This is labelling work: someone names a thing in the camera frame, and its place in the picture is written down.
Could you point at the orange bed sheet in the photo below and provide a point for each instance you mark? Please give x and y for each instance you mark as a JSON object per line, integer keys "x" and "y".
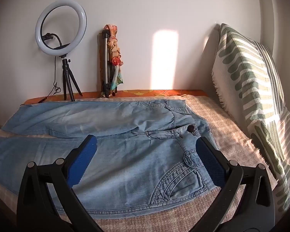
{"x": 147, "y": 93}

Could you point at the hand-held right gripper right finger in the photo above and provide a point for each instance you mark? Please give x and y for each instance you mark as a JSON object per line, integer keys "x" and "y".
{"x": 209, "y": 162}

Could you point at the light blue denim pants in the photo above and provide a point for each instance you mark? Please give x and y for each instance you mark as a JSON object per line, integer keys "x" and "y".
{"x": 125, "y": 154}

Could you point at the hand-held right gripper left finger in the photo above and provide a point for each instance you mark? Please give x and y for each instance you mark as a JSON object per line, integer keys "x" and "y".
{"x": 83, "y": 159}

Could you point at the small black tripod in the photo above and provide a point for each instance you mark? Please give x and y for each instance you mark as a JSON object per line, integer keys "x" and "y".
{"x": 65, "y": 77}

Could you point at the green and white patterned pillow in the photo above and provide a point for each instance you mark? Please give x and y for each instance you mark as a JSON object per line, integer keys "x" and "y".
{"x": 251, "y": 77}

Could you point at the folded tripod with colourful cloth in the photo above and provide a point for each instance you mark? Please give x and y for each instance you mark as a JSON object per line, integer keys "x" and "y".
{"x": 114, "y": 60}

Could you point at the beige plaid blanket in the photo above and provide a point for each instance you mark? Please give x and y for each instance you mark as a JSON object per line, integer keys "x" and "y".
{"x": 232, "y": 130}

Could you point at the folded silver tripod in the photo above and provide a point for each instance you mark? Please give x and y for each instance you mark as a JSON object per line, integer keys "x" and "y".
{"x": 105, "y": 53}

